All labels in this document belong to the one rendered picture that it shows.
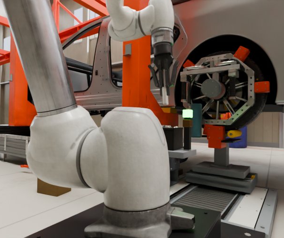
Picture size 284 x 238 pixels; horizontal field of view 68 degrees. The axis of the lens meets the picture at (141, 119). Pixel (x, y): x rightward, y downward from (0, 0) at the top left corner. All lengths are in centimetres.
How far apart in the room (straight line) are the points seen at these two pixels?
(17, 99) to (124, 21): 240
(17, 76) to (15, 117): 52
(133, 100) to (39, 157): 110
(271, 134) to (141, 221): 580
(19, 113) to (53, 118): 260
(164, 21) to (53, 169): 66
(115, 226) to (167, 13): 75
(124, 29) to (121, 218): 71
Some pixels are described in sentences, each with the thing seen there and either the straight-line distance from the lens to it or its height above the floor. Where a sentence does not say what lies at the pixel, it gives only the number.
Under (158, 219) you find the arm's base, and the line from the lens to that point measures 48.
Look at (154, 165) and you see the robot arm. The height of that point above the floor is 50.
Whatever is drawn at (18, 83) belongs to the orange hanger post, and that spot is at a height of 106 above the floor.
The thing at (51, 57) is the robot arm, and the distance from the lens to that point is 55.
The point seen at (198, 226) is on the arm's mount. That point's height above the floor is 36.
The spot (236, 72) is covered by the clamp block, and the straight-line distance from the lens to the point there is 153.
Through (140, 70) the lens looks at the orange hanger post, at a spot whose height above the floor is 98.
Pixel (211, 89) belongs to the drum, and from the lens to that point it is 162.
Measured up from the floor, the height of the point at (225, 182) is 14.
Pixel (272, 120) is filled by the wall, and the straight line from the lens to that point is 615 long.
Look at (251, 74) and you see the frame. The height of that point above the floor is 94.
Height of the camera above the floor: 59
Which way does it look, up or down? 1 degrees up
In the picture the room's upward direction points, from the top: 1 degrees clockwise
